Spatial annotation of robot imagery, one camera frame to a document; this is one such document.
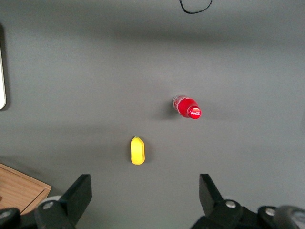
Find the white rectangular tray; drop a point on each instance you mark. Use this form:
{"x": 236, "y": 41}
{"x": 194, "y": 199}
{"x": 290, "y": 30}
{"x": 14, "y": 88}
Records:
{"x": 2, "y": 83}

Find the yellow lemon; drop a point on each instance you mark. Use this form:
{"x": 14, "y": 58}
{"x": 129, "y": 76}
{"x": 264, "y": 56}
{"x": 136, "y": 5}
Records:
{"x": 137, "y": 150}

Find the red cola bottle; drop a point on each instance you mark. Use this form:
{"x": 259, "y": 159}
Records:
{"x": 187, "y": 107}

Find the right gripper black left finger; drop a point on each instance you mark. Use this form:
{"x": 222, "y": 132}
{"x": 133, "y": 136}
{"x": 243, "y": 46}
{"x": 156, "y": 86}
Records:
{"x": 74, "y": 202}

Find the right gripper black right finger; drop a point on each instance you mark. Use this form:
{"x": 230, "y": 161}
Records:
{"x": 214, "y": 205}

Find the wooden drawer cabinet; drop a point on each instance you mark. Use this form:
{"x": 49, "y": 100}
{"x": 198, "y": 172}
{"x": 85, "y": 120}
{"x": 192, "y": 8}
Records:
{"x": 19, "y": 186}

